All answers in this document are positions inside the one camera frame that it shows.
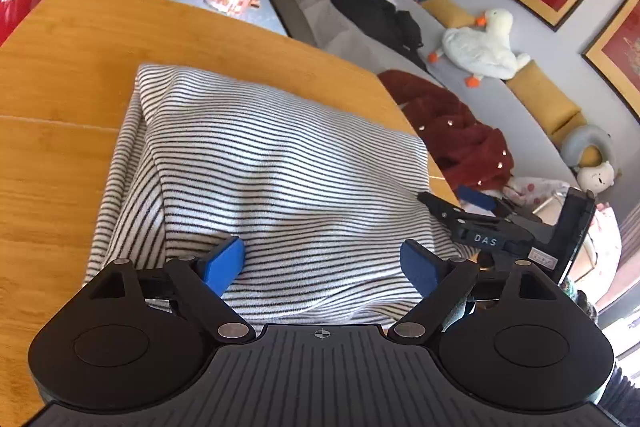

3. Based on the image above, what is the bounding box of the black jacket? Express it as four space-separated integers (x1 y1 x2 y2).
330 0 426 72

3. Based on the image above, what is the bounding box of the white round plush doll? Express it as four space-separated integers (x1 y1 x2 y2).
577 161 621 192

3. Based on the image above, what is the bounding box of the striped white knit garment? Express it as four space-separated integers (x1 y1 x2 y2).
82 63 478 325

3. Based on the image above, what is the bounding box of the pink patterned cloth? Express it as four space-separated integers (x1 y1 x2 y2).
502 176 568 210

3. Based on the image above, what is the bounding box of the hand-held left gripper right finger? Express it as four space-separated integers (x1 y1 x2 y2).
388 238 567 344

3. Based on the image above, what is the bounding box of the white goose plush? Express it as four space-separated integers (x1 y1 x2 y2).
427 8 531 88

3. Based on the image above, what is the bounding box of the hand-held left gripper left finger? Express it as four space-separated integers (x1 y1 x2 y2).
80 234 257 344

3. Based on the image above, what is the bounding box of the large mustard cushion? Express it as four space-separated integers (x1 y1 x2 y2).
505 61 588 145

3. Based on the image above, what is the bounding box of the grey neck pillow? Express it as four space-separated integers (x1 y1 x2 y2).
560 124 616 172

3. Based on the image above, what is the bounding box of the dark red fuzzy coat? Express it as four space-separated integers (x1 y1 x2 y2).
377 69 516 190

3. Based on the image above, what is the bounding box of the small mustard cushion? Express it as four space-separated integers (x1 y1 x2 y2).
422 0 476 30

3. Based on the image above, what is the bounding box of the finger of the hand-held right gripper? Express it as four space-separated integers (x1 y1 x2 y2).
456 185 511 220
416 191 481 233

